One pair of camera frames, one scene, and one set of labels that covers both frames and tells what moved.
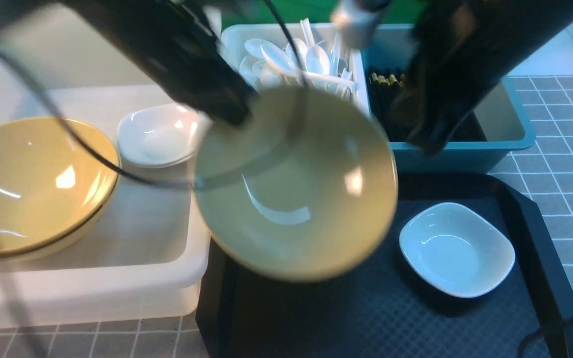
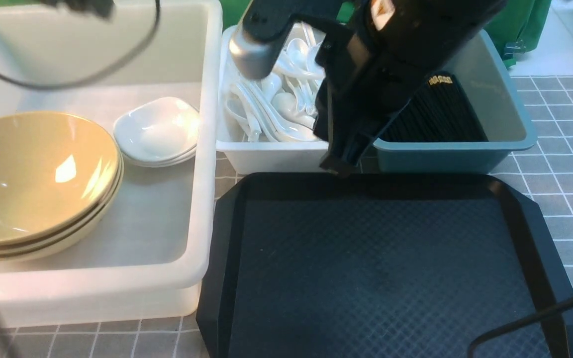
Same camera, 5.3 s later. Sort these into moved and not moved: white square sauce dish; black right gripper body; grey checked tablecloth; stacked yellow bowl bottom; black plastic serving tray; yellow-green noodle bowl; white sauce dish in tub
Moved: black right gripper body; yellow-green noodle bowl; white square sauce dish
Not moved: stacked yellow bowl bottom; black plastic serving tray; grey checked tablecloth; white sauce dish in tub
